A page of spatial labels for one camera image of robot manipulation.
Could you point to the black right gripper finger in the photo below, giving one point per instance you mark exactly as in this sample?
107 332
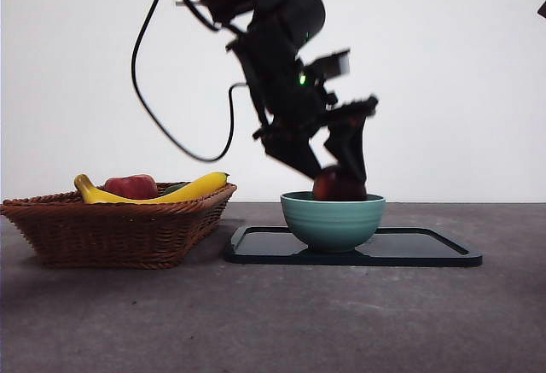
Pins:
543 10

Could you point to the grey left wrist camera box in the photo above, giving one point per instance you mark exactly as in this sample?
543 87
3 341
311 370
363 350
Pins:
341 63

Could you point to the black rectangular tray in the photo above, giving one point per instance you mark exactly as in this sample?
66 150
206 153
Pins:
405 249

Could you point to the dark red plum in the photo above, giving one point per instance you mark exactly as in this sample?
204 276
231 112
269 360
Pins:
332 187

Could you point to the red apple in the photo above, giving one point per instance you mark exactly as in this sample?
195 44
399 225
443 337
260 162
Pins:
130 186

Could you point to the brown wicker basket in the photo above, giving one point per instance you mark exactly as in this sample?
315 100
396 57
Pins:
115 236

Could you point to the green vegetable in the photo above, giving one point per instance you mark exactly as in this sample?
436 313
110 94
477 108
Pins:
175 187

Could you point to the yellow banana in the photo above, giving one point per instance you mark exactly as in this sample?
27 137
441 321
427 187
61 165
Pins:
200 185

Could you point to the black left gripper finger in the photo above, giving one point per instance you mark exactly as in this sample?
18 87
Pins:
294 155
350 147

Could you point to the teal ceramic bowl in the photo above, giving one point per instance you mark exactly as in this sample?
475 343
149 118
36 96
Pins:
332 223

